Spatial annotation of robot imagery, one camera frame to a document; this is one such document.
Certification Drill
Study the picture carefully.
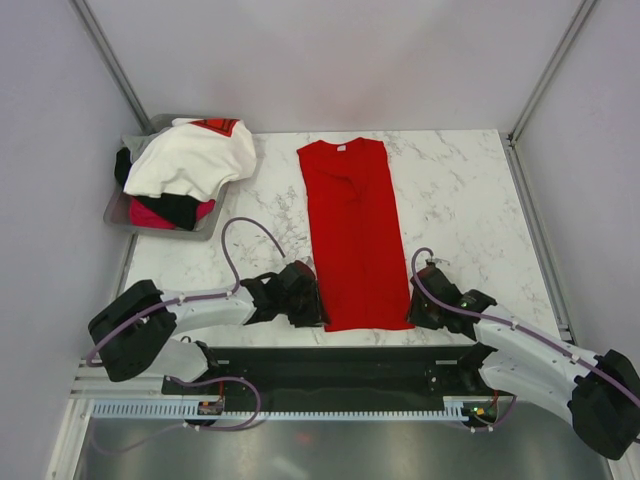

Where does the clear plastic bin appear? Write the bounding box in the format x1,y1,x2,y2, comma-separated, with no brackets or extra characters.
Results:
104,115,233,240

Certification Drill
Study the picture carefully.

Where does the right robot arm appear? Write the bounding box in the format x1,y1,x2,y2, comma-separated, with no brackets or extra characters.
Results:
407,279,639,460

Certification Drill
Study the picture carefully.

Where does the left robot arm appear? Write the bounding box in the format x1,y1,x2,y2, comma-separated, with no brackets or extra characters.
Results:
87,262,329,393

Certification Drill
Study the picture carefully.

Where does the black t-shirt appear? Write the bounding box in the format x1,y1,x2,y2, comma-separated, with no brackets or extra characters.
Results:
114,147,199,231

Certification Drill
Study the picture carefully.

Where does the pink t-shirt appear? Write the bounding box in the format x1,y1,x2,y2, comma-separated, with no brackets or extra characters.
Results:
129,200,216,230

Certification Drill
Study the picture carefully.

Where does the grey t-shirt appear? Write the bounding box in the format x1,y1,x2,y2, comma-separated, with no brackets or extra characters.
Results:
122,132,160,163

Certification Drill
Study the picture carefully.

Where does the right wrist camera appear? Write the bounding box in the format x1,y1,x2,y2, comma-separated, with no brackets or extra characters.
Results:
411,261,462,305

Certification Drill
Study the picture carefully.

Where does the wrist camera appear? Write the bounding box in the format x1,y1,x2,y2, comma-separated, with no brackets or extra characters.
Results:
411,261,462,305
278,260,316,295

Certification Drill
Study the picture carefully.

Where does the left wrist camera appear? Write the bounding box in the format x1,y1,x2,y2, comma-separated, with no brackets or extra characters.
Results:
278,260,316,295

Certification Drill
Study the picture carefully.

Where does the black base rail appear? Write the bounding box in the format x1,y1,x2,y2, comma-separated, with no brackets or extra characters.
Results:
162,346,494,409

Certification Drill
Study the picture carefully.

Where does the white cable duct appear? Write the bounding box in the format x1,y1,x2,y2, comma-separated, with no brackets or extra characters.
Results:
89,396,489,422

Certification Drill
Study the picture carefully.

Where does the right aluminium frame post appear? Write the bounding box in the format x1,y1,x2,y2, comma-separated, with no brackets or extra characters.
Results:
504,0,600,149

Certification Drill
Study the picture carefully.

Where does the aluminium frame post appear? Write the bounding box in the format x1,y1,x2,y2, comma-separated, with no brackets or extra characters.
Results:
504,0,600,149
69,0,154,133

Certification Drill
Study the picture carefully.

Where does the left aluminium frame post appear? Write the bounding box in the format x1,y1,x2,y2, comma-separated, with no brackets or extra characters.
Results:
69,0,154,133

